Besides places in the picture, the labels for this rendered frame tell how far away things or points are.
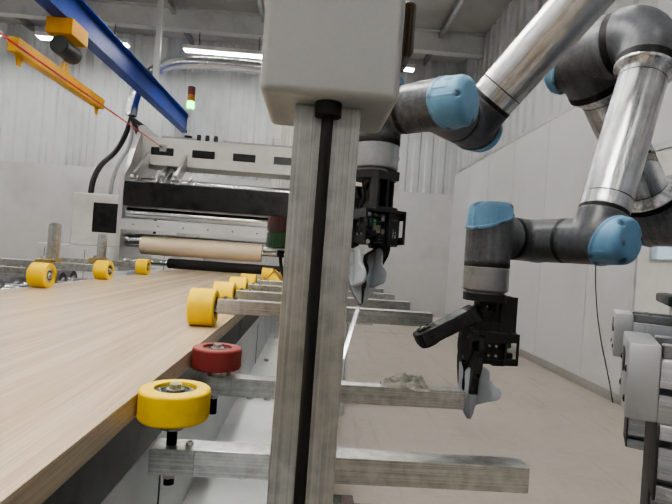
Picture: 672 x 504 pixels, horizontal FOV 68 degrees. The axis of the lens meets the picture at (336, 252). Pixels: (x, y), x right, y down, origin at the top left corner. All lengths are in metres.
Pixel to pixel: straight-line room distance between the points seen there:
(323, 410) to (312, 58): 0.18
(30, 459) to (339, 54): 0.37
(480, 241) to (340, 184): 0.60
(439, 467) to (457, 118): 0.46
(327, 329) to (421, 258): 9.59
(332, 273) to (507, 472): 0.44
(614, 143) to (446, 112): 0.30
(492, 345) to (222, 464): 0.47
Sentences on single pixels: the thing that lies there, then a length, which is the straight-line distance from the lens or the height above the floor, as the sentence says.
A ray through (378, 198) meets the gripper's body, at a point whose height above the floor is 1.16.
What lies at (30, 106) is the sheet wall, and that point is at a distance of 11.41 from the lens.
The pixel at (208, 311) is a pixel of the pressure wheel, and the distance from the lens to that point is 1.07.
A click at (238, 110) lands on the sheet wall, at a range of 10.12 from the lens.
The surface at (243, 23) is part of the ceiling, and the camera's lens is 9.33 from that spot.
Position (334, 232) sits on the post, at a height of 1.08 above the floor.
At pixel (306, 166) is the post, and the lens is 0.27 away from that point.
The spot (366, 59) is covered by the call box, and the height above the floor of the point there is 1.17.
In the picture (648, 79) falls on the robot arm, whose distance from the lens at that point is 0.98.
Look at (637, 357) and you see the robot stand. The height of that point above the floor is 0.98.
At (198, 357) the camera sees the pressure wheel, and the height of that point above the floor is 0.89.
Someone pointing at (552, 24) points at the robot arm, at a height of 1.43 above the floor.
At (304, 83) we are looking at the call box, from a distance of 0.26.
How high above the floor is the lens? 1.07
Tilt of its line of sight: level
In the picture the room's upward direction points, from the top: 4 degrees clockwise
